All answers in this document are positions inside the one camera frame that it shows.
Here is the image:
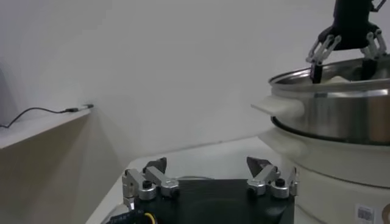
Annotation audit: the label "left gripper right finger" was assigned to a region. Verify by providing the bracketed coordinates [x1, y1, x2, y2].
[246, 156, 300, 200]

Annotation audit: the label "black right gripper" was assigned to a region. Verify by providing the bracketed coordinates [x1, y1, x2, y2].
[305, 0, 388, 85]

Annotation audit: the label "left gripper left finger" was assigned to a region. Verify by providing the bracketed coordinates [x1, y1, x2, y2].
[121, 156, 181, 211]

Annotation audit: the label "round glass pot lid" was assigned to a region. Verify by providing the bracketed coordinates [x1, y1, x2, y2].
[169, 174, 216, 181]

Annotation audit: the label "white steamed baozi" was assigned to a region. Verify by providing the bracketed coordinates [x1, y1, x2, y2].
[322, 74, 365, 85]

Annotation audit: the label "steel steamer basket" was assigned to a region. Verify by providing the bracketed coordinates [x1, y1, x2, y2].
[251, 54, 390, 145]

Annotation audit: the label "cream electric cooker pot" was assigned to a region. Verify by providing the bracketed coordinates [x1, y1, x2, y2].
[257, 127, 390, 224]

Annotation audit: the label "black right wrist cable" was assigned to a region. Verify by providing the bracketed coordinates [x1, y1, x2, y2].
[370, 0, 387, 13]

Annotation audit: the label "black cable on side table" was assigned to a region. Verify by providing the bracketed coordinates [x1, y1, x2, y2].
[0, 104, 94, 129]

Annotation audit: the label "white side table with cable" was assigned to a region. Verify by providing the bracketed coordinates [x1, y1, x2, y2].
[0, 108, 92, 150]

